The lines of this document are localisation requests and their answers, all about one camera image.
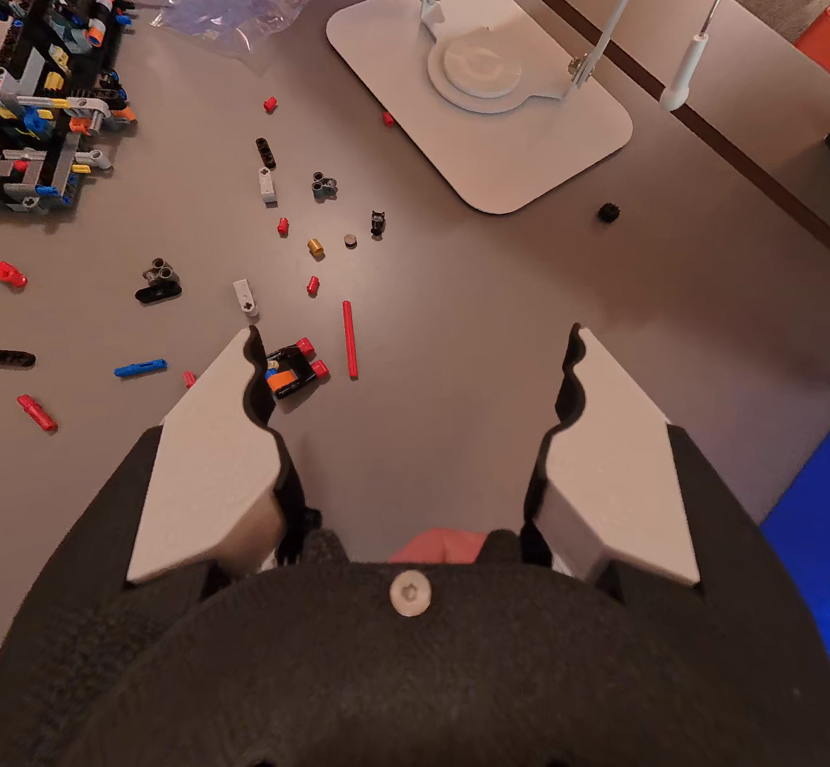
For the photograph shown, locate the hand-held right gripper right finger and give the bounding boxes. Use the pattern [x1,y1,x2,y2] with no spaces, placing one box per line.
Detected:
[520,323,702,588]

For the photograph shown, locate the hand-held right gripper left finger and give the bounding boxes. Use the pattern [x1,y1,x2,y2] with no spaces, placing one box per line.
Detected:
[126,325,322,584]

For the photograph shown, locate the black technic brick assembly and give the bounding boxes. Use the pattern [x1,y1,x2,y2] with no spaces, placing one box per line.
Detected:
[0,0,168,216]

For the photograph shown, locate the black orange lego subassembly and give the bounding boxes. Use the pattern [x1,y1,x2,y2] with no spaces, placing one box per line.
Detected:
[265,337,330,400]

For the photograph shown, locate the red long lego pin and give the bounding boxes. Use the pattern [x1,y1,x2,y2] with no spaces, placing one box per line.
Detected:
[17,394,58,432]

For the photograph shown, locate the red long lego axle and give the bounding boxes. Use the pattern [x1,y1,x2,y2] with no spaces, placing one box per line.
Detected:
[342,300,359,380]

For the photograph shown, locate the pink cloth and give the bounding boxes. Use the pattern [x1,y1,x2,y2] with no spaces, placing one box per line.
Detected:
[389,527,488,564]

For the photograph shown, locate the blue object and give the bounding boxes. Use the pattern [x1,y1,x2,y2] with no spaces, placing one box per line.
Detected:
[760,433,830,593]

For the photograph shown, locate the white desk stand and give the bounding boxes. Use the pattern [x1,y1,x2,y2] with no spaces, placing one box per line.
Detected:
[326,0,662,216]

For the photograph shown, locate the orange object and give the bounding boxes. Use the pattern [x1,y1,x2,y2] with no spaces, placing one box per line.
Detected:
[794,7,830,72]

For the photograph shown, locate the thin rod with white handle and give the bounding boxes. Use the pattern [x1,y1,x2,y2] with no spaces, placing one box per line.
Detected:
[660,0,747,112]

